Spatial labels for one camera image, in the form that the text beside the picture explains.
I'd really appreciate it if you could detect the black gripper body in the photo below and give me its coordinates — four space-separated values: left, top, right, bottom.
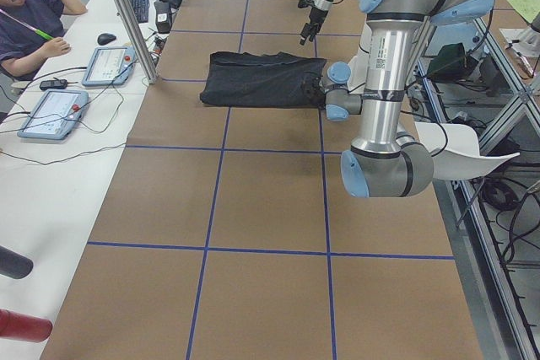
309 7 326 28
301 77 326 110

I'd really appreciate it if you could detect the black printed t-shirt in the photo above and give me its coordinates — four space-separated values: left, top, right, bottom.
199 51 327 108

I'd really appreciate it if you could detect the black label printer box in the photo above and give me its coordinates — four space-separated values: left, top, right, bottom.
154 1 172 34

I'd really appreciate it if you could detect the white plastic chair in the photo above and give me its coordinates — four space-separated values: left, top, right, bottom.
415 121 520 180

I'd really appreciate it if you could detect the black keyboard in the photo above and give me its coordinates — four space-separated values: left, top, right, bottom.
128 0 149 23

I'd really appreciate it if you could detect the far teach pendant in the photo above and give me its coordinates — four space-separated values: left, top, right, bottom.
81 46 136 87

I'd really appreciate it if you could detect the teach pendant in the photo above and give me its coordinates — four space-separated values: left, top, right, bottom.
17 89 89 141
81 46 136 87

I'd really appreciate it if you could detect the black computer mouse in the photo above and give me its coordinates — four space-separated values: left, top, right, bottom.
97 33 116 46

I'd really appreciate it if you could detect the black handheld device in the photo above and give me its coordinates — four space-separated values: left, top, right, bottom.
39 79 68 91

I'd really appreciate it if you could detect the near teach pendant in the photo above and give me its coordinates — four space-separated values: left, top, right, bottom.
17 89 89 141

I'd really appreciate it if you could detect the seated person in navy shirt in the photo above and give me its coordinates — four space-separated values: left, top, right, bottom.
1 0 87 81

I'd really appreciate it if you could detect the red bottle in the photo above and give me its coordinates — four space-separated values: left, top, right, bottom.
1 309 53 342

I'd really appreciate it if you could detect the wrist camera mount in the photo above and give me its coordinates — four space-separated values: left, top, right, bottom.
297 0 314 8

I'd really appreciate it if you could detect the aluminium frame post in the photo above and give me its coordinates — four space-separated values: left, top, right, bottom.
114 0 158 84

